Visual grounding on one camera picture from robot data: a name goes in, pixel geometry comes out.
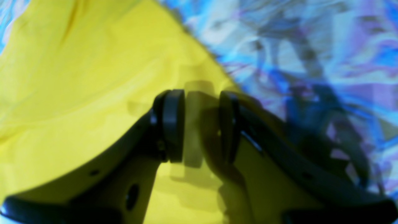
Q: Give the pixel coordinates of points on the yellow T-shirt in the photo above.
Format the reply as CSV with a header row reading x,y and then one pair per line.
x,y
76,74

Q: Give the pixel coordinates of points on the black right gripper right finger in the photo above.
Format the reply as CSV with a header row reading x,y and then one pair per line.
x,y
293,190

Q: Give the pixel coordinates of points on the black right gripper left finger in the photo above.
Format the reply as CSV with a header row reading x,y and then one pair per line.
x,y
114,187

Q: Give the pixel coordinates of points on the patterned tile tablecloth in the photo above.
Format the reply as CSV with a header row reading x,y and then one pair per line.
x,y
302,59

